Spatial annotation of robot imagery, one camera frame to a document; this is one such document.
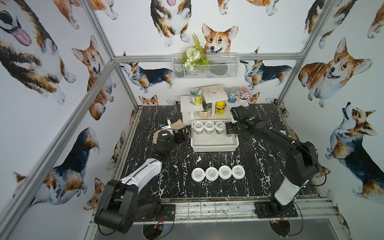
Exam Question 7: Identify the yogurt cup back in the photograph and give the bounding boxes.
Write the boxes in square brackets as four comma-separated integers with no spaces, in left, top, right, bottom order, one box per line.
[193,121,205,135]
[204,121,215,135]
[215,121,226,135]

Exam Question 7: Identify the yogurt cup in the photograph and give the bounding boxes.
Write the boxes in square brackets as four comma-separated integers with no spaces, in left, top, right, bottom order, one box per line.
[204,121,215,135]
[205,167,219,182]
[192,168,206,183]
[193,121,205,135]
[218,165,232,180]
[215,121,226,135]
[232,165,246,180]

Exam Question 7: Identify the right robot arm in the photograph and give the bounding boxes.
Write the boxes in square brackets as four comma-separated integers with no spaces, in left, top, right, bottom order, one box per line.
[226,106,323,218]

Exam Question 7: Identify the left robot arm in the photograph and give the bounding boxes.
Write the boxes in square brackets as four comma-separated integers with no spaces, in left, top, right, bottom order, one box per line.
[94,127,188,236]

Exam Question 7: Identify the white plastic basket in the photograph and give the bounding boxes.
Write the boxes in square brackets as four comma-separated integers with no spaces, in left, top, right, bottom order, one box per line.
[191,120,240,152]

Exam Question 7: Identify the blue white can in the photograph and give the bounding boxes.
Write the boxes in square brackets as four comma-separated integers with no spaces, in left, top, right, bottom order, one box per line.
[228,88,237,104]

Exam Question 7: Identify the pink flower pot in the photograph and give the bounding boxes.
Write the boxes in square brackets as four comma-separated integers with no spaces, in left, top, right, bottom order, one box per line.
[236,87,252,106]

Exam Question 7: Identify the yellow jar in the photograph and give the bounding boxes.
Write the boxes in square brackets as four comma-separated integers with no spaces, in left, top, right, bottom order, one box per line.
[215,101,226,115]

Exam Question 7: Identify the white tiered shelf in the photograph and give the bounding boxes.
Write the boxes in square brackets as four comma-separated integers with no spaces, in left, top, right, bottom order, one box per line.
[181,84,240,126]

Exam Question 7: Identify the woven pot green plant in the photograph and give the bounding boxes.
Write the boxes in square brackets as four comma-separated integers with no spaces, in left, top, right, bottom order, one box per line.
[199,100,212,120]

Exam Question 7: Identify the green yellow tin can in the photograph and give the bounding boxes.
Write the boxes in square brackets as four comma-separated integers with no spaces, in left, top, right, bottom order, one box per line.
[190,88,203,106]

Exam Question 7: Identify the green fern white flowers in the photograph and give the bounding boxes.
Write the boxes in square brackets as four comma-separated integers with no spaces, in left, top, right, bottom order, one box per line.
[179,33,211,71]

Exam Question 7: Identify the white wire wall basket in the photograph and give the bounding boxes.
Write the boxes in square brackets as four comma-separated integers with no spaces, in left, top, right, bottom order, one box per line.
[172,53,240,80]

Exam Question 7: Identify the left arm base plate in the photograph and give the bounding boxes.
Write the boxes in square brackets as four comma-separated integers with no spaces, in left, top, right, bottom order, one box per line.
[135,204,176,222]

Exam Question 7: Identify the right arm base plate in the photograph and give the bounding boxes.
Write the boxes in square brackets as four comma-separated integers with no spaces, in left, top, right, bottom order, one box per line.
[254,201,298,219]

